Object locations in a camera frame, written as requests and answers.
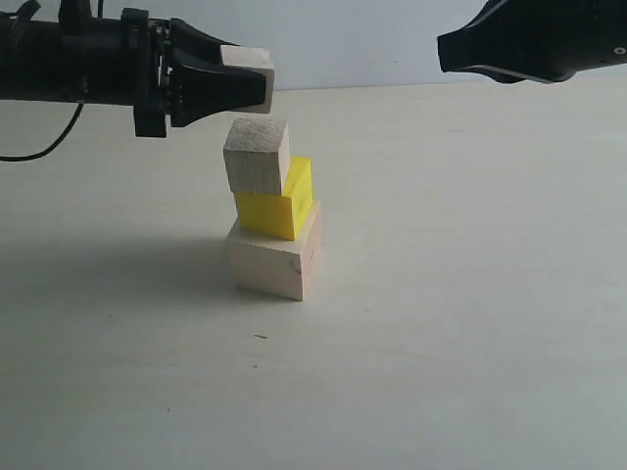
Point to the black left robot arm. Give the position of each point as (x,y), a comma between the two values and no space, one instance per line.
(170,73)

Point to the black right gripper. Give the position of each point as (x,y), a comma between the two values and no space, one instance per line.
(542,41)

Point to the small wooden cube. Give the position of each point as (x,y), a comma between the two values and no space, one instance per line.
(257,60)

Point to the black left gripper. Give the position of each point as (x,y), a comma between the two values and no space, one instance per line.
(120,62)

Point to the medium wooden cube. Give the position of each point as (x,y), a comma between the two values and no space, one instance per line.
(256,155)

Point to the large wooden cube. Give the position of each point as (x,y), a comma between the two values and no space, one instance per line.
(274,266)

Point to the yellow cube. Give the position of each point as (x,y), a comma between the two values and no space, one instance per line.
(280,216)

